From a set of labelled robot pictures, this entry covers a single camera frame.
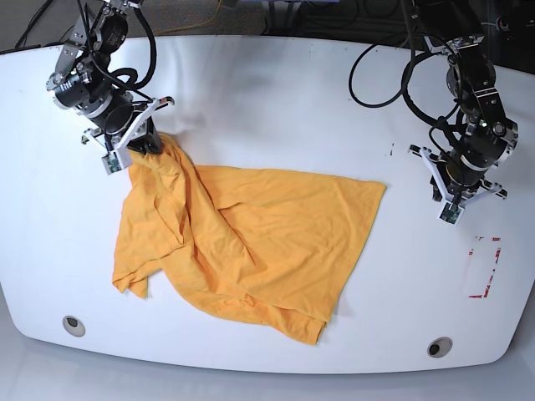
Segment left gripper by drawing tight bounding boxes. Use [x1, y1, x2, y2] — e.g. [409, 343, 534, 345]
[408, 145, 507, 205]

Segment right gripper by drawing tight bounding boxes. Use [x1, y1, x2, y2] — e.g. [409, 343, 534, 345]
[81, 95, 175, 155]

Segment orange t-shirt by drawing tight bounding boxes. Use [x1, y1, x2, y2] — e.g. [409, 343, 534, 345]
[112, 136, 386, 345]

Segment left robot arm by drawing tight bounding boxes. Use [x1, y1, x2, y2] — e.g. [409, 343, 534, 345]
[398, 1, 518, 207]

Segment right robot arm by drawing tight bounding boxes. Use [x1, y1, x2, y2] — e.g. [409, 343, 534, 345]
[46, 1, 173, 155]

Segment red tape rectangle marking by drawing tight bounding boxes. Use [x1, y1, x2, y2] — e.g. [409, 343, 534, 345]
[463, 236, 502, 299]

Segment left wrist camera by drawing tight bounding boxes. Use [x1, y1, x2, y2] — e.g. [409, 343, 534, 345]
[438, 200, 465, 226]

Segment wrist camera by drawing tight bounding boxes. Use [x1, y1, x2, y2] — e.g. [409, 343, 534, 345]
[438, 200, 465, 226]
[101, 149, 132, 175]

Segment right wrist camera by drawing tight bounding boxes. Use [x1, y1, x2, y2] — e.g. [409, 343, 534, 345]
[101, 149, 132, 175]

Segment right table cable grommet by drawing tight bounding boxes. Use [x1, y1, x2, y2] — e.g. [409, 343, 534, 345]
[427, 337, 453, 358]

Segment table cable grommet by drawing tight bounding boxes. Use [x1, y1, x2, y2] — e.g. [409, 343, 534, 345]
[427, 337, 453, 358]
[62, 316, 86, 338]

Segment yellow cable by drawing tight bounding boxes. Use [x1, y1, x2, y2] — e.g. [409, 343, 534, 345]
[152, 0, 222, 38]

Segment black floor cable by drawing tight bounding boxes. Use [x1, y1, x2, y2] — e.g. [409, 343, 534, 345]
[15, 0, 76, 48]

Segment left table cable grommet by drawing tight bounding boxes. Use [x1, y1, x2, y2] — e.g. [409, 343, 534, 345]
[62, 316, 86, 338]

